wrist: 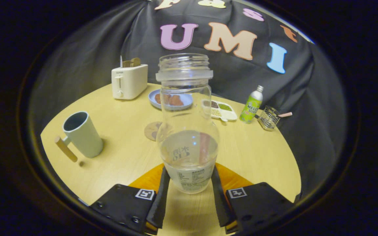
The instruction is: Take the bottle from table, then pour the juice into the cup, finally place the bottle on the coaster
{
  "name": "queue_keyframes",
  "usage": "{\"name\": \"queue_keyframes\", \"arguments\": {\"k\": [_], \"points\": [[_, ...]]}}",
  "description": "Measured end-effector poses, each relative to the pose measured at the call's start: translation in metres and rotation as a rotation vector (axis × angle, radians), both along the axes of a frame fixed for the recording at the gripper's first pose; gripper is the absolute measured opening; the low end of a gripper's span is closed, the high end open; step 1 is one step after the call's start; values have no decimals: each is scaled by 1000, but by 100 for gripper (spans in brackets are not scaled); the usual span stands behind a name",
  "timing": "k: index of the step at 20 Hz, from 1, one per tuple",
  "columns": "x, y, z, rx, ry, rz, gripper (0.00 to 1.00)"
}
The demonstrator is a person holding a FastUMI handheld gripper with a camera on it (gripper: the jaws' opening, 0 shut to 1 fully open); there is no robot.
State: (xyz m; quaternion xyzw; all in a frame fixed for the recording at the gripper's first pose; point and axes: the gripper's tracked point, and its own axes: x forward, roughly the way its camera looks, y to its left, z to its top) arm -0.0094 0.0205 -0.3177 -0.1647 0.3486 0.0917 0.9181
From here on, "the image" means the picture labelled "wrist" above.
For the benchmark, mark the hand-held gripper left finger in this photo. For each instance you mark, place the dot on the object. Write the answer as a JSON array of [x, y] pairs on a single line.
[[159, 203]]

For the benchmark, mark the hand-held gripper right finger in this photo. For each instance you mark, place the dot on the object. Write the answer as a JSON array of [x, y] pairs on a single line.
[[221, 203]]

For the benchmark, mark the round cork coaster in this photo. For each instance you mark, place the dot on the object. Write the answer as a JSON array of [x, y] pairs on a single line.
[[152, 131]]

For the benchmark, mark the clear plastic juice bottle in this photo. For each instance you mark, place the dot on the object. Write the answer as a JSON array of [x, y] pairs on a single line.
[[186, 108]]

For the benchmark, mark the green soda bottle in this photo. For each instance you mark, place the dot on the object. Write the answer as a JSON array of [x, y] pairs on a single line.
[[251, 105]]

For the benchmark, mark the wooden table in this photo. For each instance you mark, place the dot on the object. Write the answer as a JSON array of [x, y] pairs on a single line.
[[120, 131]]

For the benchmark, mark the white divided dish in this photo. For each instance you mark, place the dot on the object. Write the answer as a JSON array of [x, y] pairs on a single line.
[[225, 110]]

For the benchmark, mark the brown food pieces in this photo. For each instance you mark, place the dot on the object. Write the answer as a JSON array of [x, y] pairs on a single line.
[[176, 100]]

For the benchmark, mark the blue plate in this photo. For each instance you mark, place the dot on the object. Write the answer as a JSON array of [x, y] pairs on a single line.
[[185, 99]]

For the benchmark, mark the pink stick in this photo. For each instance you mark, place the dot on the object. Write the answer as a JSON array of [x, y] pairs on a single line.
[[285, 114]]

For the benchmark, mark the white toaster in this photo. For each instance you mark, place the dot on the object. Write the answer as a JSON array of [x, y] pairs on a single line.
[[129, 81]]

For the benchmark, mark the toast slice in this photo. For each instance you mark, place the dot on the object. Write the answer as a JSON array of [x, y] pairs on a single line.
[[132, 62]]

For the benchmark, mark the black backdrop cloth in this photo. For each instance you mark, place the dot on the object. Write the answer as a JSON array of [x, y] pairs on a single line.
[[87, 59]]

